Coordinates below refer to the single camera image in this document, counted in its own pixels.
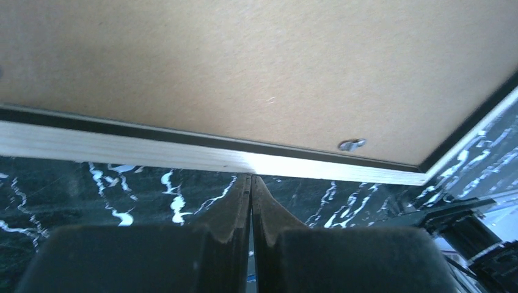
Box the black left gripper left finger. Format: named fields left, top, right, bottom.
left=17, top=174, right=252, bottom=292

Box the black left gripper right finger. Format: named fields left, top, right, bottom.
left=250, top=176, right=456, bottom=292

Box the black picture frame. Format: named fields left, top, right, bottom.
left=1, top=1, right=517, bottom=186

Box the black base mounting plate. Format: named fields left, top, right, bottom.
left=417, top=198, right=517, bottom=292

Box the metal frame retaining clip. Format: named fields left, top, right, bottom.
left=338, top=139, right=367, bottom=152

